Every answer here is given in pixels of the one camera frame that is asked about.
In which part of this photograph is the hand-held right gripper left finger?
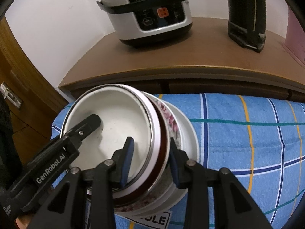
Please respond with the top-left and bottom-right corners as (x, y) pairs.
(33, 136), (135, 229)

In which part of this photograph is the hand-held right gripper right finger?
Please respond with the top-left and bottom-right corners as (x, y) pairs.
(169, 143), (273, 229)

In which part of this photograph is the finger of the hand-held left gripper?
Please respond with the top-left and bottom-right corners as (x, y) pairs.
(63, 114), (102, 148)

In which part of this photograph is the white enamel bowl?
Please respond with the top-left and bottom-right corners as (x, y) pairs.
(61, 85), (153, 191)

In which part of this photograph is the grey round plate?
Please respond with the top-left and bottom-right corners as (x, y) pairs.
(133, 95), (199, 216)

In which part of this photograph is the white plate pink floral rim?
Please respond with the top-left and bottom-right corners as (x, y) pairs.
(114, 98), (182, 215)

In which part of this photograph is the white cloth label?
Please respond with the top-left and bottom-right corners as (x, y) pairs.
(124, 210), (172, 229)

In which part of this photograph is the blue plaid cloth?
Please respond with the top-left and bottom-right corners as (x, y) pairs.
(51, 93), (305, 229)

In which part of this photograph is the brown wooden door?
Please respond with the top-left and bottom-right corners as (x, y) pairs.
(0, 17), (69, 172)

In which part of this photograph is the brown wooden cabinet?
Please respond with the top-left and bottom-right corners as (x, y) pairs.
(58, 17), (305, 101)

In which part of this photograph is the white black rice cooker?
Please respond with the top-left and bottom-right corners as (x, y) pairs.
(96, 0), (193, 49)

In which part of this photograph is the black thermos flask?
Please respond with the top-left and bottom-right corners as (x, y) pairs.
(224, 0), (267, 53)

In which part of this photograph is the pink electric kettle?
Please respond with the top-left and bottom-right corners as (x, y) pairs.
(283, 5), (305, 65)

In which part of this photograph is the metal door handle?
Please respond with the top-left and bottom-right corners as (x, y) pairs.
(0, 82), (23, 109)

